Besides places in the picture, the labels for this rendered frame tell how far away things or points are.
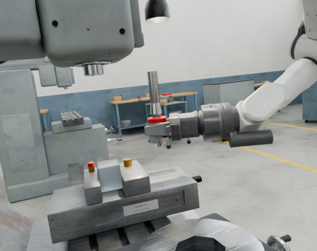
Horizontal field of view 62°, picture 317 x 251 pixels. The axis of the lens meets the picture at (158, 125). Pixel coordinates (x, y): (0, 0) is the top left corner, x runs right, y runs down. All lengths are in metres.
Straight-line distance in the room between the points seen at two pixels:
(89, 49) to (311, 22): 0.51
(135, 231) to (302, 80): 0.53
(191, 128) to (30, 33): 0.38
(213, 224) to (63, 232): 0.46
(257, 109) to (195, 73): 7.41
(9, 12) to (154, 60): 7.07
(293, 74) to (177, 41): 7.22
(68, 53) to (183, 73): 7.33
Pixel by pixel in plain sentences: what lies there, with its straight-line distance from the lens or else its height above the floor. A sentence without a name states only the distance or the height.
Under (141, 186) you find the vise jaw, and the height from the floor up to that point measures 1.02.
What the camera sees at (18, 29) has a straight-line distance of 0.57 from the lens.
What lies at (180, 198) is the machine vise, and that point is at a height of 0.96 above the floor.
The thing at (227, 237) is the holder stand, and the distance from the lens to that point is 0.22.
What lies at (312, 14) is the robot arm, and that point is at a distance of 0.74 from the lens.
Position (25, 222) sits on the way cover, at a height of 0.89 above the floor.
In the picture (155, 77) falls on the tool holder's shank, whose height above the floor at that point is 1.26.
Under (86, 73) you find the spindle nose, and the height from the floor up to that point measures 1.28.
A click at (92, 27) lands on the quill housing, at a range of 0.59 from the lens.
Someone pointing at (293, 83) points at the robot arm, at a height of 1.21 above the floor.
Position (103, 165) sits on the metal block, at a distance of 0.67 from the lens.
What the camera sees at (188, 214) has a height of 0.85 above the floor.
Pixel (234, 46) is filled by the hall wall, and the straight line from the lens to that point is 8.75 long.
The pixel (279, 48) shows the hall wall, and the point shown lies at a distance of 9.82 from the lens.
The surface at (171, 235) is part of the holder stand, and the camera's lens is 0.23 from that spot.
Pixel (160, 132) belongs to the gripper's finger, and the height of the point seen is 1.13.
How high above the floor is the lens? 1.25
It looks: 9 degrees down
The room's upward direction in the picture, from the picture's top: 6 degrees counter-clockwise
